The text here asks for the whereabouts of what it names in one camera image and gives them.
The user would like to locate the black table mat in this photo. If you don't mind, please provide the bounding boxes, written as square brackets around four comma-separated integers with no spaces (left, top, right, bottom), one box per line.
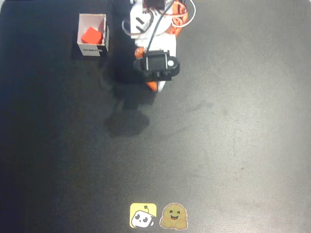
[0,0,311,233]

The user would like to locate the hugging face emoji sticker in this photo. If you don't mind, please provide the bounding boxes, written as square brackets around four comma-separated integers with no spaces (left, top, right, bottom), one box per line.
[159,202,189,230]

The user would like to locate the black camera cable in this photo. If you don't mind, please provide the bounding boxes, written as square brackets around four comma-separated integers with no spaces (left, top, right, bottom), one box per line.
[146,0,176,52]

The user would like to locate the red cube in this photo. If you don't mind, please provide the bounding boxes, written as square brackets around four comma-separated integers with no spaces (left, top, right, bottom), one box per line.
[81,26,104,45]

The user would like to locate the black gripper camera module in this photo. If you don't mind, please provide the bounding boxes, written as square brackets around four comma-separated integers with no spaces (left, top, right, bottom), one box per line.
[133,50,181,82]

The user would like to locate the small white cardboard box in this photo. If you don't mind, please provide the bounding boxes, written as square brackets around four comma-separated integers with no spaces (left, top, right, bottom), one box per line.
[77,13,109,57]

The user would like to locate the white red black servo wires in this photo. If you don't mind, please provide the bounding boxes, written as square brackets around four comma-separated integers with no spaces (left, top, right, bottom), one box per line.
[170,0,196,27]
[121,9,156,39]

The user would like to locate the orange perforated arm base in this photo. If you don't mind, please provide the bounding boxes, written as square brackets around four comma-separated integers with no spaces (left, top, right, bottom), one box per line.
[169,0,188,36]

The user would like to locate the yellow robot sticker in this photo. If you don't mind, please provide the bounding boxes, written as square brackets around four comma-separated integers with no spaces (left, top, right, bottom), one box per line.
[129,202,157,229]

